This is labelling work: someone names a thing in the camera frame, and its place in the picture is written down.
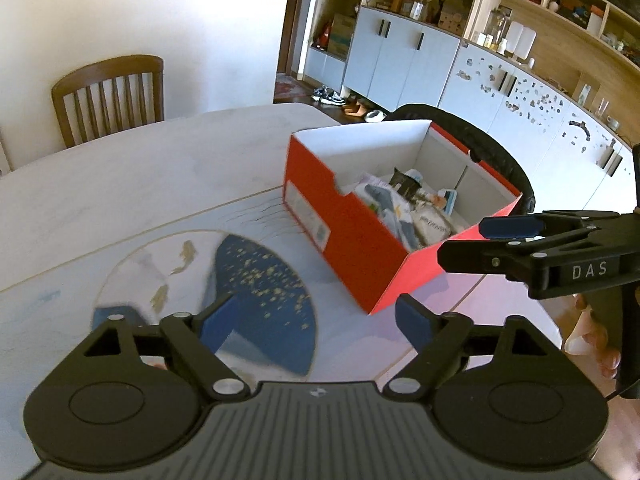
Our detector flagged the dark snack packet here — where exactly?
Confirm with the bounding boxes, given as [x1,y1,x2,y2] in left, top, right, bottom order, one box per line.
[389,167,422,196]

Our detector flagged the black mesh chair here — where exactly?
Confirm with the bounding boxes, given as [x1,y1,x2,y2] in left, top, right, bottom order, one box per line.
[387,104,536,217]

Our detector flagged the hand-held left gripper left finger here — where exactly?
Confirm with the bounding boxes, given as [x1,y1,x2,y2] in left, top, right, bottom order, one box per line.
[82,294,251,402]

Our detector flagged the glass jar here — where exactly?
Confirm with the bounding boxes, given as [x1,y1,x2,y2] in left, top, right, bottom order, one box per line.
[485,7,510,51]

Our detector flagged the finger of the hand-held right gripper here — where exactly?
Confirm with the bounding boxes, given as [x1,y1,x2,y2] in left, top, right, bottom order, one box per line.
[479,210,637,247]
[437,232,601,282]

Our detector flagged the cardboard box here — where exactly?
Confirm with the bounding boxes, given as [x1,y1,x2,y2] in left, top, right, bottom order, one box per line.
[327,12,357,58]

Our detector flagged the white storage containers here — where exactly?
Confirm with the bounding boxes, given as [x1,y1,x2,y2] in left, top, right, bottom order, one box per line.
[506,22,537,58]

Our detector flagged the white low cabinet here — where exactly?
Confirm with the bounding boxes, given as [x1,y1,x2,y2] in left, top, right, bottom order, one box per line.
[302,6,640,221]

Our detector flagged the pair of sneakers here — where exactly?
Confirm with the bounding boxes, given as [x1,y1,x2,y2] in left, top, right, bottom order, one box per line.
[311,86,347,106]

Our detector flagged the red patterned rug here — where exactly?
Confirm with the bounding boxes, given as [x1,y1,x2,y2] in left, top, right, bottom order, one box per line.
[274,74,306,101]

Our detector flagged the printed desk mat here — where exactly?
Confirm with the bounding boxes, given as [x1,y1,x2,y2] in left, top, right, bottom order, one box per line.
[0,185,564,480]

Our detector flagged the white marble desktop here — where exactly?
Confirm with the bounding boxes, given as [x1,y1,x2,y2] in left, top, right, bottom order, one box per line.
[0,102,566,480]

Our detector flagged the silver snack packet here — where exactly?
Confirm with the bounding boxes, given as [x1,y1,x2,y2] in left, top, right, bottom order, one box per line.
[412,205,453,247]

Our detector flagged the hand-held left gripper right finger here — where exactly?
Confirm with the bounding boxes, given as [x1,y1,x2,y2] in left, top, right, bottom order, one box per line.
[382,294,558,403]

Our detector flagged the wooden wall shelf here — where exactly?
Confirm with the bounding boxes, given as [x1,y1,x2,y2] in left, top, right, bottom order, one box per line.
[360,0,640,151]

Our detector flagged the brown wooden chair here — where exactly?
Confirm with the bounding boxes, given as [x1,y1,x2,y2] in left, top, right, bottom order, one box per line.
[51,55,165,150]

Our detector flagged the white and grey packet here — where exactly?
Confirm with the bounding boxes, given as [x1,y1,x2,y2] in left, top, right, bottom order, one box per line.
[364,184,423,252]

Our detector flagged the person's right hand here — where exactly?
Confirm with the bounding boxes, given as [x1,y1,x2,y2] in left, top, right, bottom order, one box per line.
[564,294,622,380]

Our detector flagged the red shoe box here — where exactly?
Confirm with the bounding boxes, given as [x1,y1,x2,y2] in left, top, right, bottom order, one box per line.
[282,119,523,316]

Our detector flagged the brown door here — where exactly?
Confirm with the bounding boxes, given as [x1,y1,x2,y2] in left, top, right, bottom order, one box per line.
[274,0,321,81]

